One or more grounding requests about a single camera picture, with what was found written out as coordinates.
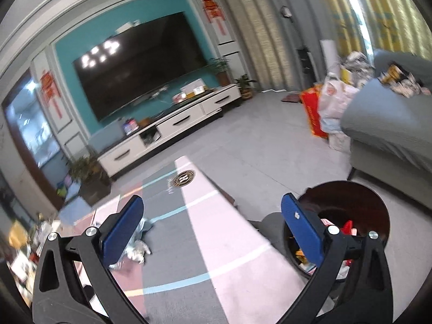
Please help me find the large white shopping bag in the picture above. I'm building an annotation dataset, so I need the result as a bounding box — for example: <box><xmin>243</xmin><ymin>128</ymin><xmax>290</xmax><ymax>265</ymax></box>
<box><xmin>318</xmin><ymin>73</ymin><xmax>359</xmax><ymax>133</ymax></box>

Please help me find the yellow cloth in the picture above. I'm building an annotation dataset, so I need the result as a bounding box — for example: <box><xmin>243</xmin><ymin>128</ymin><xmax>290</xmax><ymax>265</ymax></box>
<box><xmin>8</xmin><ymin>220</ymin><xmax>30</xmax><ymax>248</ymax></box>

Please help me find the small potted floor plant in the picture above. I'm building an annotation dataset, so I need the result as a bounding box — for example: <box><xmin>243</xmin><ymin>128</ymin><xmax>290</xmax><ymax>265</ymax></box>
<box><xmin>234</xmin><ymin>74</ymin><xmax>258</xmax><ymax>101</ymax></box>

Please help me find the grey sofa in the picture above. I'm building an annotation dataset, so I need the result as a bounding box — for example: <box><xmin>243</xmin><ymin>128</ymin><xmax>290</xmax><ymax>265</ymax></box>
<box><xmin>340</xmin><ymin>49</ymin><xmax>432</xmax><ymax>190</ymax></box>

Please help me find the beige curtain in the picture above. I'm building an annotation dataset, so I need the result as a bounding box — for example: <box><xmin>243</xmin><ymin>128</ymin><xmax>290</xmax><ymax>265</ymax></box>
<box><xmin>216</xmin><ymin>0</ymin><xmax>432</xmax><ymax>92</ymax></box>

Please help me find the crumpled clear plastic wrapper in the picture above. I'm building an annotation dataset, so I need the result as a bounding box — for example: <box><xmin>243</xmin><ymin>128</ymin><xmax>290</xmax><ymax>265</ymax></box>
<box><xmin>114</xmin><ymin>215</ymin><xmax>153</xmax><ymax>268</ymax></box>

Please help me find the dark round trash bin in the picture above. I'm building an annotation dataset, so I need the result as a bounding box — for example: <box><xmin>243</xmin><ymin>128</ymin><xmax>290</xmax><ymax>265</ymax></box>
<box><xmin>281</xmin><ymin>180</ymin><xmax>391</xmax><ymax>281</ymax></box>

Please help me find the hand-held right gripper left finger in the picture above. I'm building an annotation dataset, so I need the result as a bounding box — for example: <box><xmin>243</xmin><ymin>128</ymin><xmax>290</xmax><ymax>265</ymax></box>
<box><xmin>32</xmin><ymin>195</ymin><xmax>149</xmax><ymax>324</ymax></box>

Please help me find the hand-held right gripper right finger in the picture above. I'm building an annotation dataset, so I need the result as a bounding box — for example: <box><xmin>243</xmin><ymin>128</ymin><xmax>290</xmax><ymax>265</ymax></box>
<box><xmin>275</xmin><ymin>193</ymin><xmax>395</xmax><ymax>324</ymax></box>

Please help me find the white tv cabinet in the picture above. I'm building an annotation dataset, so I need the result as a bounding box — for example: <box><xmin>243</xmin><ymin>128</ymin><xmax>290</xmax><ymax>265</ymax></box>
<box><xmin>97</xmin><ymin>84</ymin><xmax>242</xmax><ymax>179</ymax></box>

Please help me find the red knot wall ornament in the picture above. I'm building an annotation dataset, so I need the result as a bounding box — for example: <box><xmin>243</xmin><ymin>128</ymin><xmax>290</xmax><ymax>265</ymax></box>
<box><xmin>201</xmin><ymin>0</ymin><xmax>229</xmax><ymax>36</ymax></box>
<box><xmin>38</xmin><ymin>69</ymin><xmax>63</xmax><ymax>117</ymax></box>

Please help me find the grey upholstered seat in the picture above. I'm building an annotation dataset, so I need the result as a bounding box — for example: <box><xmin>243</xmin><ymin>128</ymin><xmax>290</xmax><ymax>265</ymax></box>
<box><xmin>247</xmin><ymin>210</ymin><xmax>288</xmax><ymax>244</ymax></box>

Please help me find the black television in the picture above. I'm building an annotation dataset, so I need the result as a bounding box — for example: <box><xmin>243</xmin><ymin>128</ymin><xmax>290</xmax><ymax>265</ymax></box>
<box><xmin>72</xmin><ymin>11</ymin><xmax>209</xmax><ymax>123</ymax></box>

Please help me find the pile of clothes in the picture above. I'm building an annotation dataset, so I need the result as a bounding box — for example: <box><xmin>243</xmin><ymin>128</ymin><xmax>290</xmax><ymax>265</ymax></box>
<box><xmin>337</xmin><ymin>50</ymin><xmax>376</xmax><ymax>86</ymax></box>

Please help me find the orange shopping bag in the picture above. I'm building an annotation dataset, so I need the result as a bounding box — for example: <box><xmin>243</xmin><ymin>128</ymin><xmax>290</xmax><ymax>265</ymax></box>
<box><xmin>300</xmin><ymin>86</ymin><xmax>330</xmax><ymax>140</ymax></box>

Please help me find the brown framed glass cabinet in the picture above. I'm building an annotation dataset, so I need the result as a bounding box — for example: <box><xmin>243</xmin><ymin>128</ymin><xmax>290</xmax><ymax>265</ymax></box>
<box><xmin>2</xmin><ymin>69</ymin><xmax>66</xmax><ymax>190</ymax></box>

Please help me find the desk calendar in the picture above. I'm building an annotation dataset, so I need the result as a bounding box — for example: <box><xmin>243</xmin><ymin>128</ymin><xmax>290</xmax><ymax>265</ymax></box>
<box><xmin>180</xmin><ymin>79</ymin><xmax>207</xmax><ymax>97</ymax></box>

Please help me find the large potted plant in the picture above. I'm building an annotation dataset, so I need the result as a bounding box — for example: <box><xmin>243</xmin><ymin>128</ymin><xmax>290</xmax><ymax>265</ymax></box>
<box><xmin>65</xmin><ymin>151</ymin><xmax>113</xmax><ymax>207</ymax></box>

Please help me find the potted plant on cabinet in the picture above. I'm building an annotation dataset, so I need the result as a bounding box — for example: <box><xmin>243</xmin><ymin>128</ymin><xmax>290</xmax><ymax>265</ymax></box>
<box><xmin>208</xmin><ymin>57</ymin><xmax>232</xmax><ymax>87</ymax></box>

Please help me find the black upright vacuum cleaner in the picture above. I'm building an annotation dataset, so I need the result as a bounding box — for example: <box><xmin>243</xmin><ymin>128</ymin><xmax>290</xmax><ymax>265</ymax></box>
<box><xmin>279</xmin><ymin>5</ymin><xmax>313</xmax><ymax>75</ymax></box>

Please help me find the pile of socks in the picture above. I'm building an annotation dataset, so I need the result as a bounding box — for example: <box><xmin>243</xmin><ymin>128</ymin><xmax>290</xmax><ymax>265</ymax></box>
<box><xmin>379</xmin><ymin>62</ymin><xmax>432</xmax><ymax>97</ymax></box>

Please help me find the red wrapper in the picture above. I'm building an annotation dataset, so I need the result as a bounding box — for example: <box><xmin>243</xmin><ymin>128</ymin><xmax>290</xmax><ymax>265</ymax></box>
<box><xmin>340</xmin><ymin>220</ymin><xmax>359</xmax><ymax>236</ymax></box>

